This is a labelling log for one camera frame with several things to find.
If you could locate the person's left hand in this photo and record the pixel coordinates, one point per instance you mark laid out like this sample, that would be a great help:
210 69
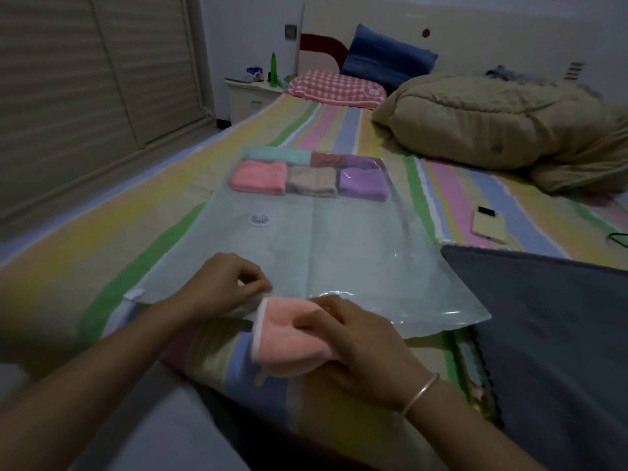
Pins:
221 279

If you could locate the person's right hand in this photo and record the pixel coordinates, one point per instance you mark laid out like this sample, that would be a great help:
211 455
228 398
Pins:
373 358

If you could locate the person's left thumb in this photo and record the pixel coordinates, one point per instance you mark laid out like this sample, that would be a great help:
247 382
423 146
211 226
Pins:
255 290

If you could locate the person's right thumb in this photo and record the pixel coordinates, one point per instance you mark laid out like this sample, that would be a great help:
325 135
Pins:
316 322

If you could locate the pink towel with white edge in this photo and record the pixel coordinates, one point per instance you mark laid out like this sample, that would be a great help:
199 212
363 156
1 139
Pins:
284 338

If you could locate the clear plastic vacuum storage bag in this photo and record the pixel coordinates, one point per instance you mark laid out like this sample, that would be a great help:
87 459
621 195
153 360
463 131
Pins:
343 250

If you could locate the person's right forearm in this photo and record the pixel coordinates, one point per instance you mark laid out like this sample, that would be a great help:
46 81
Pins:
471 436

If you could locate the person's left forearm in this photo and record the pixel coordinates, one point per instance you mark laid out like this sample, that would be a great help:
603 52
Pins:
93 377

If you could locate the white round bag valve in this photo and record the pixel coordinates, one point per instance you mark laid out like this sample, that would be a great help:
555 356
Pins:
259 220

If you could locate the pink folded towel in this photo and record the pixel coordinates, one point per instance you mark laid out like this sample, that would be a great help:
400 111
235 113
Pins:
257 177

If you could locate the white bag slider clip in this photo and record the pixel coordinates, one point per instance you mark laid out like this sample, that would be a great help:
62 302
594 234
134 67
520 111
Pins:
133 294

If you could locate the beige folded towel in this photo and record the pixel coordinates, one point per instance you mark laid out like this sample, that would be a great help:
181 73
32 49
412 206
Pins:
311 182

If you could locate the teal folded towel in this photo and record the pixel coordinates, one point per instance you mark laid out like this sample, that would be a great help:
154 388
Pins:
277 154

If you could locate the pastel striped bed sheet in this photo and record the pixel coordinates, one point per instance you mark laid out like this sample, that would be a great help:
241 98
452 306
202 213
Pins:
122 230

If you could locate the purple folded towel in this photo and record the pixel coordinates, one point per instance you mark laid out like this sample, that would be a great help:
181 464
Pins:
362 183

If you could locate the dark red folded towel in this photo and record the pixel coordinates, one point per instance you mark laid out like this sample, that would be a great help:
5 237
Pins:
326 159

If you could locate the mauve folded towel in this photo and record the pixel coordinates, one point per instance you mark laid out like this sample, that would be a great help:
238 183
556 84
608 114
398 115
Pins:
365 161

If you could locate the white nightstand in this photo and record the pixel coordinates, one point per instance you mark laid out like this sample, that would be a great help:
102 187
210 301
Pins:
248 100

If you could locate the cream smartphone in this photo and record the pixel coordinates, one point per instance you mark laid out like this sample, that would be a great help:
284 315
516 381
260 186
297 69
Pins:
489 226

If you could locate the red checked pillow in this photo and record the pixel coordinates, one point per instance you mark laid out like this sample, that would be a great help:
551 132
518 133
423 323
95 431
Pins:
333 89

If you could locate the blue and white packet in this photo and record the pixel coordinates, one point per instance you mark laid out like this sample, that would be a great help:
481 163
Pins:
254 72

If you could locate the green bottle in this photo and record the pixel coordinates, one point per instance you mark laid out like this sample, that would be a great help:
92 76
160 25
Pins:
273 69

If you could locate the grey-blue blanket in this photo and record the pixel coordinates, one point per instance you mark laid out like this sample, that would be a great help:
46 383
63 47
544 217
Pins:
554 348

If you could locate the tan bundled quilt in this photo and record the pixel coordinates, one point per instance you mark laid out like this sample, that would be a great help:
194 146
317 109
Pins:
495 127

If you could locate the beige sliding wardrobe doors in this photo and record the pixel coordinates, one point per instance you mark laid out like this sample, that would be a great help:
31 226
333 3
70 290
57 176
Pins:
78 93

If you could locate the blue pillow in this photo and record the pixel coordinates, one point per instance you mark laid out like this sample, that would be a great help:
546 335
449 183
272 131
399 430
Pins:
387 58

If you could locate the grey crumpled garment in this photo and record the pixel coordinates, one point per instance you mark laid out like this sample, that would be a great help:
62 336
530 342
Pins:
510 73

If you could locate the grey wall switch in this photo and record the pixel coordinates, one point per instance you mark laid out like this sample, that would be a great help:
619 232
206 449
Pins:
291 32

